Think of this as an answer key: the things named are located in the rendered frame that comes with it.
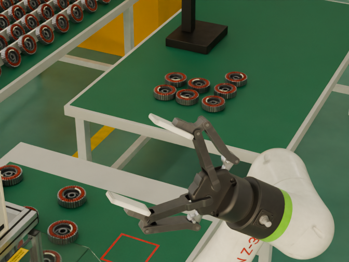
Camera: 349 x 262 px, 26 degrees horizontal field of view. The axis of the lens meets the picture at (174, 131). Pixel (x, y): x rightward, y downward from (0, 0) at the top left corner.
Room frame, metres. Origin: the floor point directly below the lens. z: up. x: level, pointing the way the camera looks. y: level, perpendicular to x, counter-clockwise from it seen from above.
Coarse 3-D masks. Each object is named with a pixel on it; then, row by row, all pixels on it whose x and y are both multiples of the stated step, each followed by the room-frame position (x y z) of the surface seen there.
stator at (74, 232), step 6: (54, 222) 2.21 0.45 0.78; (60, 222) 2.21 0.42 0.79; (66, 222) 2.21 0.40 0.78; (72, 222) 2.21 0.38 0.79; (48, 228) 2.18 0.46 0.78; (54, 228) 2.18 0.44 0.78; (60, 228) 2.20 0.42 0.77; (66, 228) 2.20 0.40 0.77; (72, 228) 2.17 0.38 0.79; (54, 234) 2.14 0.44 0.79; (60, 234) 2.16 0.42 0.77; (66, 234) 2.14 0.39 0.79; (72, 234) 2.14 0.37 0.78; (72, 240) 2.13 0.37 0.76
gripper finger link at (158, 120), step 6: (150, 114) 0.97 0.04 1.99; (156, 120) 0.94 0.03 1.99; (162, 120) 0.96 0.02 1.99; (162, 126) 0.94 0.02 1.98; (168, 126) 0.95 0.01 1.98; (174, 126) 0.96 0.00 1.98; (174, 132) 0.95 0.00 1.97; (180, 132) 0.95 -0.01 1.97; (186, 132) 0.96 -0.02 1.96; (192, 138) 0.96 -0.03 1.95
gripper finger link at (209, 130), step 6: (204, 126) 0.97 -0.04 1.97; (210, 126) 0.97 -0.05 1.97; (210, 132) 0.97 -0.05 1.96; (216, 132) 0.97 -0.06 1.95; (210, 138) 0.98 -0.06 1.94; (216, 138) 0.97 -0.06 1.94; (216, 144) 0.97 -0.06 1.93; (222, 144) 0.97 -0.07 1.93; (222, 150) 0.97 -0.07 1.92; (228, 150) 0.98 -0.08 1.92; (228, 156) 0.98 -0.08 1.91; (234, 156) 0.98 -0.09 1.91; (234, 162) 0.98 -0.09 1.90
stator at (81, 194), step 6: (66, 186) 2.44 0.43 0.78; (78, 186) 2.44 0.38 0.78; (60, 192) 2.39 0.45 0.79; (66, 192) 2.41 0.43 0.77; (72, 192) 2.41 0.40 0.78; (78, 192) 2.41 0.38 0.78; (84, 192) 2.39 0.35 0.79; (60, 198) 2.36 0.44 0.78; (66, 198) 2.36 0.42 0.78; (72, 198) 2.37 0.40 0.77; (78, 198) 2.36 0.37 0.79; (84, 198) 2.37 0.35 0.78; (60, 204) 2.35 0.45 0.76; (66, 204) 2.34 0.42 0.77; (72, 204) 2.33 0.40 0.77; (78, 204) 2.34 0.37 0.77
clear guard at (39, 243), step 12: (24, 240) 1.78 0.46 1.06; (36, 240) 1.78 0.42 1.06; (48, 240) 1.78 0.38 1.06; (60, 240) 1.78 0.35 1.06; (12, 252) 1.72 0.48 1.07; (36, 252) 1.72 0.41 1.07; (48, 252) 1.72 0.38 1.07; (60, 252) 1.72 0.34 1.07; (72, 252) 1.72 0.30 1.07; (84, 252) 1.72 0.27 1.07
